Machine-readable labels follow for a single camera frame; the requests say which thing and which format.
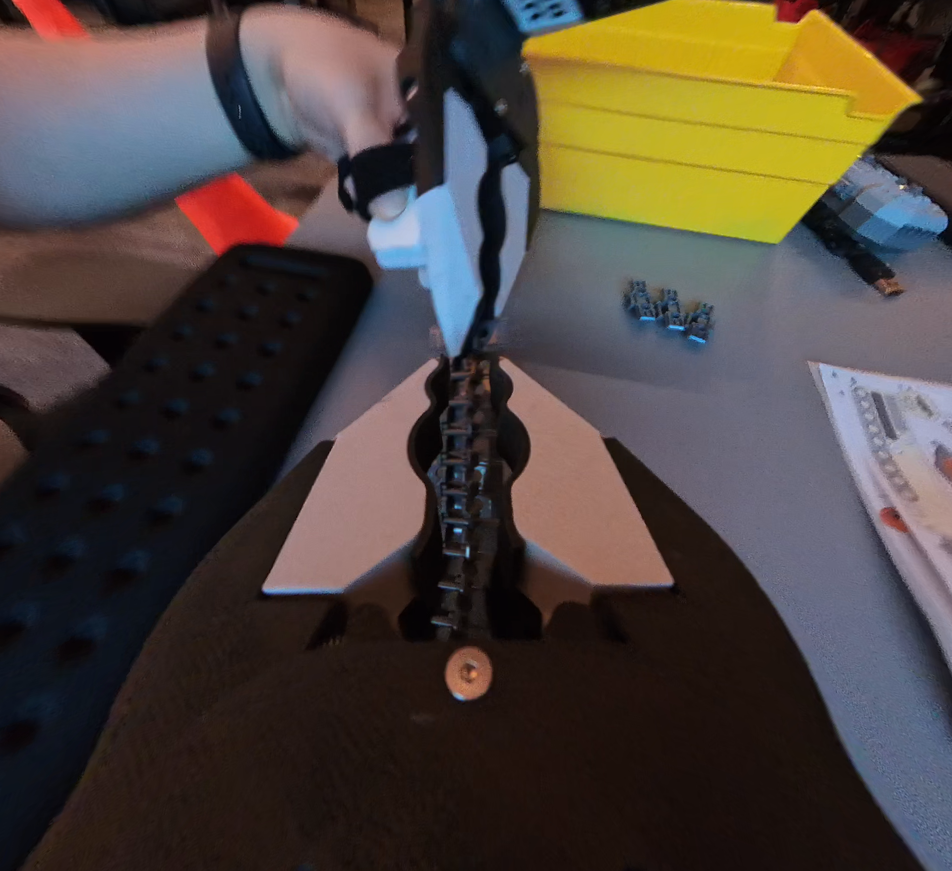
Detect person's left hand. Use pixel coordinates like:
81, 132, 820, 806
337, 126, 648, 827
238, 4, 421, 221

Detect grey orange toy robot model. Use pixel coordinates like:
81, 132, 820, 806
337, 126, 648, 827
803, 157, 952, 295

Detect open instruction booklet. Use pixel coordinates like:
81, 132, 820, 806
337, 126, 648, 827
807, 361, 952, 671

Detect yellow plastic bin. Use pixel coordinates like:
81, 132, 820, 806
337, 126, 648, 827
521, 0, 923, 243

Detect black perforated chair back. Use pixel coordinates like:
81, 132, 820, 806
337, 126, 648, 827
0, 244, 374, 865

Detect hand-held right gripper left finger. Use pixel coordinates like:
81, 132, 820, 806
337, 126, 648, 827
260, 356, 451, 623

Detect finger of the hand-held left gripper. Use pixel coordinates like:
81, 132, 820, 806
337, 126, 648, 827
418, 87, 493, 359
487, 163, 540, 337

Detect grey desk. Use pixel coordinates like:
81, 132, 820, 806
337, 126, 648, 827
283, 165, 952, 871

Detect grey track chain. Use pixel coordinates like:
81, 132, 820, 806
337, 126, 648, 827
427, 354, 522, 645

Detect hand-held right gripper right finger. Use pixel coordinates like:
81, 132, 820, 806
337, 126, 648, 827
497, 356, 675, 625

